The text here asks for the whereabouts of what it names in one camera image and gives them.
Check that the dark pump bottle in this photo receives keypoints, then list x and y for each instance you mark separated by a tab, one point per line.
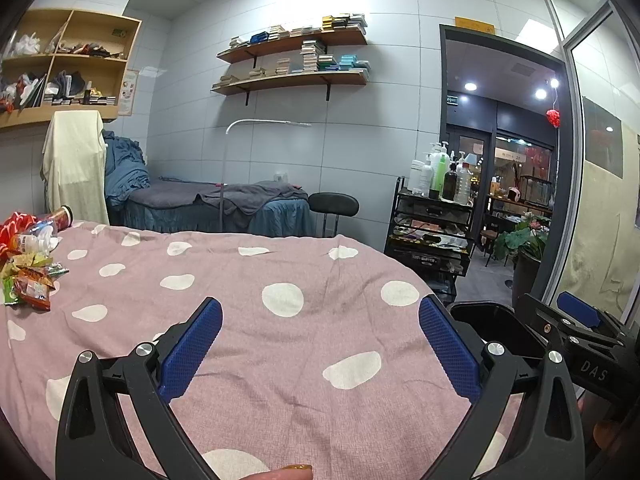
449	185

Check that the blue blanket pile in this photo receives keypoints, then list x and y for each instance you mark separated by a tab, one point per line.
125	170

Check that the clear plastic bottle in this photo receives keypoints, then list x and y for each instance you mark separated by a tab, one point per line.
30	242

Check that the person's right hand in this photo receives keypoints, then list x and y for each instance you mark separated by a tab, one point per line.
605	430

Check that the aluminium framed glass partition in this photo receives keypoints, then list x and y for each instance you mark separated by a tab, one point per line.
600	210

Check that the green leafy plant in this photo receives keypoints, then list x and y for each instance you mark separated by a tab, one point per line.
520	240

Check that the clear pump bottle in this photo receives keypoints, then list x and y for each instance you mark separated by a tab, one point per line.
463	182

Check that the dark door frame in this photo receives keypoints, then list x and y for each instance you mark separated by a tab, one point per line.
442	110

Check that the dark plant pot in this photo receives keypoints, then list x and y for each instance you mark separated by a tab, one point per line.
527	280

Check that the dark folded cloth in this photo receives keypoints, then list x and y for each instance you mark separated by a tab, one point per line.
70	82

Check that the red hanging ornament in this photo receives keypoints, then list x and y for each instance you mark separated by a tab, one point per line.
553	119

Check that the black mesh cart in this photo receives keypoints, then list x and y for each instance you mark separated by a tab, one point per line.
430	260

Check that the green pump bottle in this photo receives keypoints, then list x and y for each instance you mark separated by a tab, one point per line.
438	175

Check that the pile of snack packets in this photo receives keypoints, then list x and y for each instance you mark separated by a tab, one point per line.
32	287

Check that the yellow sign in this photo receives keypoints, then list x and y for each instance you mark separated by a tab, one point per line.
475	25

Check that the white floor lamp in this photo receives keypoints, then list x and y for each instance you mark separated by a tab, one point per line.
225	170

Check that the wooden wall shelf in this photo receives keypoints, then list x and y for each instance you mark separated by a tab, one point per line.
300	41
300	80

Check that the person's left hand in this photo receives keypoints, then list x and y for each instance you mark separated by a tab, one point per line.
285	474

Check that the black stool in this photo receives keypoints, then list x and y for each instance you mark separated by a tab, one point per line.
332	204

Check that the glass double door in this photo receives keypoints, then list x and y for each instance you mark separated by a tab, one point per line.
475	147

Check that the pink polka dot blanket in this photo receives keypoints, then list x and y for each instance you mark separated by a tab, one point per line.
280	360

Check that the blue massage bed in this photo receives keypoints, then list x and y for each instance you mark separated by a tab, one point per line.
175	215

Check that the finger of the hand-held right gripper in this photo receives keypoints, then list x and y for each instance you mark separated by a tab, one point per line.
580	310

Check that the red chips can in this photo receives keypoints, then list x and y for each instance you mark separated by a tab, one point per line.
60	216

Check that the white round object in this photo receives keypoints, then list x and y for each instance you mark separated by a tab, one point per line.
514	194

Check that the grey blanket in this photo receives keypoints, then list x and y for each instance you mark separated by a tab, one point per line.
250	195

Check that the white plastic bag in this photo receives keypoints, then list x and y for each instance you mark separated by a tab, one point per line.
25	45

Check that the white lotion bottle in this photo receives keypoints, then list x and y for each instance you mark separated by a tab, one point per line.
419	177

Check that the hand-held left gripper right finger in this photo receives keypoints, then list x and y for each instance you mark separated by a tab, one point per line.
450	350

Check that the wall poster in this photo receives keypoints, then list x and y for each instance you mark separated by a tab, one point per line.
129	92

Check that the red patterned cloth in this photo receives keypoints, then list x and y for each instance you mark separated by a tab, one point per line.
15	225

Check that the wooden cubby shelf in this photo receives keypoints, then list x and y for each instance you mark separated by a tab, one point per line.
107	77

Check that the cream towel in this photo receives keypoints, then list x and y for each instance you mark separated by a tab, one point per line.
75	160

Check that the dark brown trash bin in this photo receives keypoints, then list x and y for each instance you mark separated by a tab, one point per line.
495	320

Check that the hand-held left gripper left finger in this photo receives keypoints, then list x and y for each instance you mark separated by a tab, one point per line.
192	347

